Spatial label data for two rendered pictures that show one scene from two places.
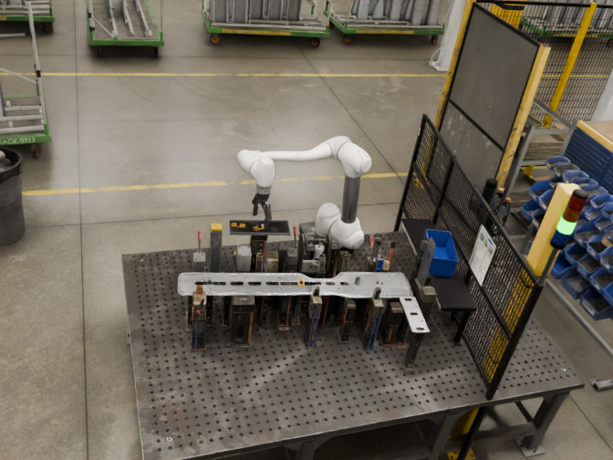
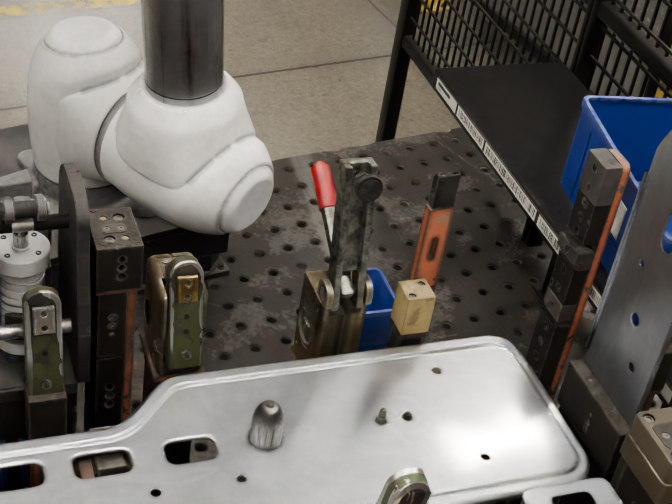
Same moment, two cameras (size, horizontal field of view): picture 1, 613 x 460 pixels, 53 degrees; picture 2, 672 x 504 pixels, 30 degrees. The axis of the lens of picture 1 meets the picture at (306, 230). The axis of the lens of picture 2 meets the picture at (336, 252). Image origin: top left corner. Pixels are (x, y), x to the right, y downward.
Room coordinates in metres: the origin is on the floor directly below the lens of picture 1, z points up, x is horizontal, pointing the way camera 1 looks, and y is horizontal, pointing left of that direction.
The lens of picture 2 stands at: (1.98, -0.21, 1.92)
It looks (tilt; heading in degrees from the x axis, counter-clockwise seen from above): 37 degrees down; 348
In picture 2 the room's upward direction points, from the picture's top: 10 degrees clockwise
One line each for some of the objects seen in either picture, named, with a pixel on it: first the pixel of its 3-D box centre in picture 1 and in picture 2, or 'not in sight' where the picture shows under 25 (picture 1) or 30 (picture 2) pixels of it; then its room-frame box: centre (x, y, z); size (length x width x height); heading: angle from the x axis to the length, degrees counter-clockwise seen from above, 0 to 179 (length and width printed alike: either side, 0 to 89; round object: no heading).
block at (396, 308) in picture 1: (391, 324); not in sight; (2.72, -0.59, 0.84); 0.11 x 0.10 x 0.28; 13
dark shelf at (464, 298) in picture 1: (435, 260); (644, 252); (3.18, -0.85, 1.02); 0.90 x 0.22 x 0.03; 13
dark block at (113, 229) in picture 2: (329, 271); (108, 372); (3.04, -0.19, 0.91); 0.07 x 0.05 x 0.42; 13
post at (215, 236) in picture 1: (214, 257); not in sight; (2.99, 0.54, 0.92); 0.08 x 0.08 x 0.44; 13
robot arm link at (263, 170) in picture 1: (264, 170); not in sight; (3.06, 0.29, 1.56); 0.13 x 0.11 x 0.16; 46
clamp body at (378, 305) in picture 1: (371, 323); not in sight; (2.68, -0.46, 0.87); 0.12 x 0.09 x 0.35; 13
